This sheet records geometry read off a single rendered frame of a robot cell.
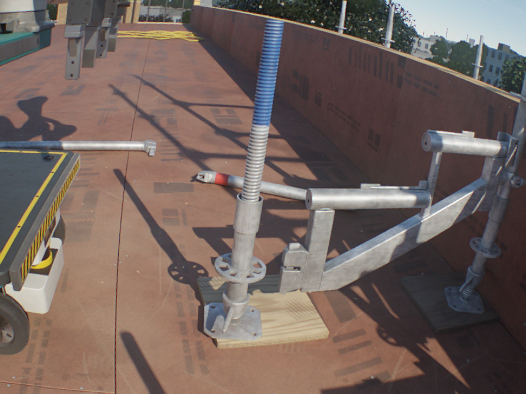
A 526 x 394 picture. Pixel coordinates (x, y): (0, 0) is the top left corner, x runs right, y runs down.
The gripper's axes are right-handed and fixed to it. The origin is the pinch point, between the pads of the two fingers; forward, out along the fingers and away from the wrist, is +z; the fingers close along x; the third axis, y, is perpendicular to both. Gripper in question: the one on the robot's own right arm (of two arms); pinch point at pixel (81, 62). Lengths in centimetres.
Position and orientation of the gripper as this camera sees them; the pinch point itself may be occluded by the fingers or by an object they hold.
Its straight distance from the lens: 89.2
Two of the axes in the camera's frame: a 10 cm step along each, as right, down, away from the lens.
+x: 1.3, 4.2, -9.0
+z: -1.3, 9.1, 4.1
